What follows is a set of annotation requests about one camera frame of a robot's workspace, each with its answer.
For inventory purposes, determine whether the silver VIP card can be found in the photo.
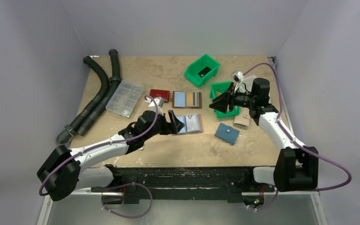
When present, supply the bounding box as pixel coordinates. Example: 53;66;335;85
185;114;202;133

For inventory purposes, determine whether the pink leather card holder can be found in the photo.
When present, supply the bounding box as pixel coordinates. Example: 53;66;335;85
176;114;203;135

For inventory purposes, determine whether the black VIP card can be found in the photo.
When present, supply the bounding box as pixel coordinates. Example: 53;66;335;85
198;67;211;78

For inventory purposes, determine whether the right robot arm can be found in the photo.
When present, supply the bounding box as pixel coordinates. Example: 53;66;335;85
209;78;319;192

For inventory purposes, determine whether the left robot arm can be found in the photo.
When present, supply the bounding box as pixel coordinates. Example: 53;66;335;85
37;110;185;201

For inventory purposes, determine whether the cream leather card holder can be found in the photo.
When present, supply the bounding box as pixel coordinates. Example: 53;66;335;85
233;114;251;129

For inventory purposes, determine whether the brown open card holder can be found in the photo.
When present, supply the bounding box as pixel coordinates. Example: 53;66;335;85
172;91;202;109

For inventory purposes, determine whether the blue leather card holder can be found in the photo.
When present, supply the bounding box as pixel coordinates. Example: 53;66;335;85
215;123;240;145

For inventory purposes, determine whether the yellow striped card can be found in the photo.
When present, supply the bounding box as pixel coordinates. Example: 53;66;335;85
185;92;200;108

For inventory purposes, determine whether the red leather card holder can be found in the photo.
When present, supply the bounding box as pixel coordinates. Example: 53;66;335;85
150;89;170;102

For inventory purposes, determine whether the small green plastic bin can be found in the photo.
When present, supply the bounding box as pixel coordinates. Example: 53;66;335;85
210;82;240;119

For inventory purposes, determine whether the clear white plastic bin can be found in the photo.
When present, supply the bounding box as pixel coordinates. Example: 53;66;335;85
239;75;257;92

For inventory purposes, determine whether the large green plastic bin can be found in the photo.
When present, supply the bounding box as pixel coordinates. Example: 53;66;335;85
184;54;221;87

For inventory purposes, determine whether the clear plastic organizer box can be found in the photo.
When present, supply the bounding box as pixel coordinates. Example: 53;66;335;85
105;80;144;118

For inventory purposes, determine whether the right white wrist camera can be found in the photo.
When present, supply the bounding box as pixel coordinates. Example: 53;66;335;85
231;71;247;93

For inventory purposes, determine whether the right black corrugated hose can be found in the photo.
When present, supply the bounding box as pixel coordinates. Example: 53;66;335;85
76;49;122;136

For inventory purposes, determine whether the black corrugated hose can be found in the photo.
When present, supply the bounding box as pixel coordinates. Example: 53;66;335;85
56;56;110;145
76;49;122;136

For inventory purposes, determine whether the left black corrugated hose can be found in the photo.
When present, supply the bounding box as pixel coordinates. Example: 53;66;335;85
56;56;110;145

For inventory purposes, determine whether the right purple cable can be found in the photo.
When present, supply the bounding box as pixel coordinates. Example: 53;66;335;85
242;62;353;212

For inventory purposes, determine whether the aluminium frame rail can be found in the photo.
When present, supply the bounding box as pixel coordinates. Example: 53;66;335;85
37;189;133;225

